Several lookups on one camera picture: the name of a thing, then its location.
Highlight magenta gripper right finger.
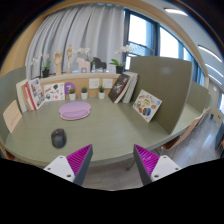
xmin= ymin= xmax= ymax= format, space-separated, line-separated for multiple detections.
xmin=133 ymin=145 xmax=180 ymax=185

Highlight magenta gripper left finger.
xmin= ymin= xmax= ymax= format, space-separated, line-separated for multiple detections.
xmin=44 ymin=145 xmax=93 ymax=186

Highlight black computer mouse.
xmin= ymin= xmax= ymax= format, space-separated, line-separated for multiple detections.
xmin=51 ymin=128 xmax=67 ymax=148

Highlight purple mouse pad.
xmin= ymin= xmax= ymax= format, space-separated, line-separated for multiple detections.
xmin=59 ymin=101 xmax=91 ymax=120

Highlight wooden chair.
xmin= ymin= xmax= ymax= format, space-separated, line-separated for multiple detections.
xmin=160 ymin=105 xmax=208 ymax=154

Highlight colourful picture card right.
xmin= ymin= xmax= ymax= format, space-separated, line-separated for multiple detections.
xmin=133 ymin=90 xmax=162 ymax=123

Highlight small potted plant left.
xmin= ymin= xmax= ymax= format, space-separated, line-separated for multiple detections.
xmin=69 ymin=88 xmax=76 ymax=101

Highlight small potted plant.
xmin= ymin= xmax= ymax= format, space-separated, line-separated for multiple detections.
xmin=81 ymin=87 xmax=88 ymax=100
xmin=69 ymin=88 xmax=76 ymax=101
xmin=98 ymin=85 xmax=105 ymax=99

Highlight small potted plant middle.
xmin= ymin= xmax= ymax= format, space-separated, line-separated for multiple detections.
xmin=81 ymin=87 xmax=88 ymax=100

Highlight sticker picture card left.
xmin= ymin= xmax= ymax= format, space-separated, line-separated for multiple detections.
xmin=44 ymin=82 xmax=65 ymax=102

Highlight small potted plant right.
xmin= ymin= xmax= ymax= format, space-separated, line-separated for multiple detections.
xmin=98 ymin=85 xmax=105 ymax=99

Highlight beige card on divider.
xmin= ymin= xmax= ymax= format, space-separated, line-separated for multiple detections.
xmin=3 ymin=100 xmax=22 ymax=133

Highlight purple round sign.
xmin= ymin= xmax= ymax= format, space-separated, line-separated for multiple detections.
xmin=64 ymin=82 xmax=76 ymax=95

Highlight dark leaning book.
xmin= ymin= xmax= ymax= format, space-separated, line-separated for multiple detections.
xmin=108 ymin=74 xmax=130 ymax=103

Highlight leaning magazines left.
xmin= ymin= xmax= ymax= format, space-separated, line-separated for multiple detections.
xmin=16 ymin=78 xmax=45 ymax=112

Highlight green divider panel right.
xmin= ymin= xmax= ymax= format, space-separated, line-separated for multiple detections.
xmin=129 ymin=56 xmax=192 ymax=134

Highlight green divider panel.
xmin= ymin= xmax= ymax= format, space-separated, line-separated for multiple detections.
xmin=0 ymin=67 xmax=26 ymax=143
xmin=129 ymin=56 xmax=192 ymax=134

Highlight white leaning books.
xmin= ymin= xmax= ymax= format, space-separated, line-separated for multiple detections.
xmin=122 ymin=72 xmax=139 ymax=103

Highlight white orchid black pot left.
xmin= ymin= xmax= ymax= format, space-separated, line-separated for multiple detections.
xmin=30 ymin=53 xmax=52 ymax=79

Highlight white orchid black pot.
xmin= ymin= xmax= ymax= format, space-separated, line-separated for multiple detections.
xmin=110 ymin=45 xmax=132 ymax=74
xmin=30 ymin=53 xmax=52 ymax=79

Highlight pink horse figurine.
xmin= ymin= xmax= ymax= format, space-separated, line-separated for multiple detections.
xmin=76 ymin=58 xmax=90 ymax=73

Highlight black horse figurine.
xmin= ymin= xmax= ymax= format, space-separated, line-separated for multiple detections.
xmin=93 ymin=57 xmax=107 ymax=71

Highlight white orchid black pot right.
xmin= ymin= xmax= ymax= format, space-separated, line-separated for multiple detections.
xmin=110 ymin=45 xmax=132 ymax=74

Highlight green divider panel left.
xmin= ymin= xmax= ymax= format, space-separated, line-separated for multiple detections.
xmin=0 ymin=67 xmax=26 ymax=143

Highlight wooden hand model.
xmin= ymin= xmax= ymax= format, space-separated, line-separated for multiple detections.
xmin=53 ymin=51 xmax=62 ymax=75

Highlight white orchid behind horse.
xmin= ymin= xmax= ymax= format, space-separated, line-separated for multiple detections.
xmin=77 ymin=48 xmax=94 ymax=73

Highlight wooden mannequin figure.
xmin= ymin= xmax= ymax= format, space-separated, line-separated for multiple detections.
xmin=67 ymin=44 xmax=75 ymax=73

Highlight grey curtain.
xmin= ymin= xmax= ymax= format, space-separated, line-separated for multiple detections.
xmin=25 ymin=3 xmax=124 ymax=79

